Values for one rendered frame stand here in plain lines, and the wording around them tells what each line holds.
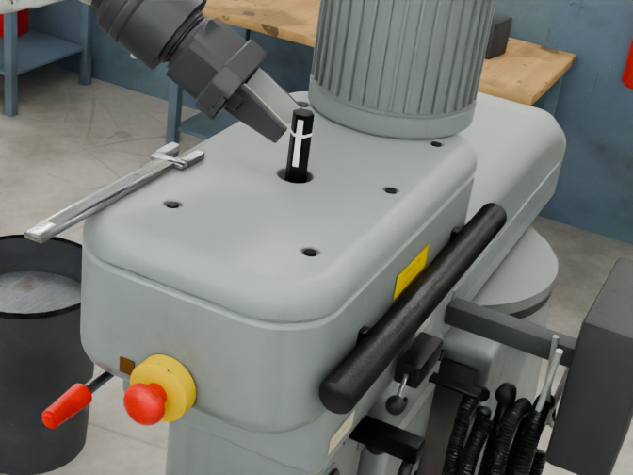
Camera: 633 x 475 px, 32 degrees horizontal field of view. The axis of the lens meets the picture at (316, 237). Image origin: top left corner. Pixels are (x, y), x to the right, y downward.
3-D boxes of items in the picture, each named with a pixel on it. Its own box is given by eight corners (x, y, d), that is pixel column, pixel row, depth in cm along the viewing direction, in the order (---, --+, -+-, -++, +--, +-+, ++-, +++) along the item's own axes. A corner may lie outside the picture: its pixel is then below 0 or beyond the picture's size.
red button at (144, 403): (154, 436, 95) (157, 400, 93) (117, 420, 97) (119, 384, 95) (175, 417, 98) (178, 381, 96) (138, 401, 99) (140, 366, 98)
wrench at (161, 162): (51, 248, 92) (51, 239, 92) (13, 234, 93) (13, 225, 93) (203, 158, 112) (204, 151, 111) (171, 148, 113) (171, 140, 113)
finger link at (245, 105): (273, 145, 108) (224, 105, 107) (292, 122, 106) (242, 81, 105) (269, 151, 106) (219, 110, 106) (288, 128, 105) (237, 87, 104)
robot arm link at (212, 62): (231, 102, 116) (142, 29, 115) (284, 35, 112) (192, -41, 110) (193, 143, 105) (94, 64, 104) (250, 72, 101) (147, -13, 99)
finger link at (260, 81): (304, 106, 110) (256, 66, 110) (286, 128, 112) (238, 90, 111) (308, 101, 112) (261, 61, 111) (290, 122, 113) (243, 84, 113)
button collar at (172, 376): (183, 433, 98) (186, 377, 95) (127, 408, 100) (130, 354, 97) (194, 421, 100) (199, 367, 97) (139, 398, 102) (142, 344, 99)
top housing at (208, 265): (292, 462, 96) (314, 308, 89) (52, 360, 105) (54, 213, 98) (466, 256, 135) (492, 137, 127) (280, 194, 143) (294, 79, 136)
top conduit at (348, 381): (349, 421, 95) (355, 389, 94) (307, 404, 97) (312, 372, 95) (504, 232, 132) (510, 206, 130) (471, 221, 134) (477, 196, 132)
